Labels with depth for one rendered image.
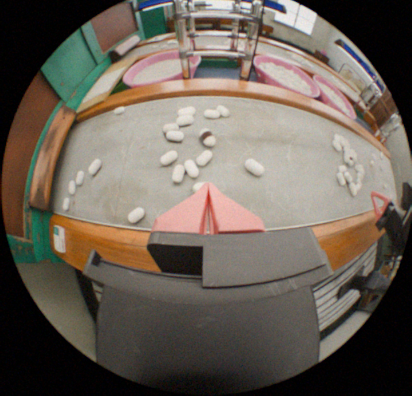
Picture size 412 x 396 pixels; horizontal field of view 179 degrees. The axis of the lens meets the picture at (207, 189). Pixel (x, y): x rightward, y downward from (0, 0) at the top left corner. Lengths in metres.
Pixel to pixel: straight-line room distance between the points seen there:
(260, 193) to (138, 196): 0.21
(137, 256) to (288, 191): 0.28
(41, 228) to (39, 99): 0.37
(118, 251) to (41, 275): 1.21
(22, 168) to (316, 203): 0.71
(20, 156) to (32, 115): 0.12
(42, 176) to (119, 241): 0.29
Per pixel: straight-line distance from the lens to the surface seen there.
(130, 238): 0.26
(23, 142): 0.49
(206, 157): 0.25
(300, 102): 0.44
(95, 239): 0.30
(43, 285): 1.43
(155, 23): 2.89
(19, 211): 0.48
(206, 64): 0.65
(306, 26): 6.39
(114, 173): 0.32
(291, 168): 0.31
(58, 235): 0.40
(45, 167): 0.45
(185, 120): 0.30
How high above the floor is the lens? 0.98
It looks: 76 degrees down
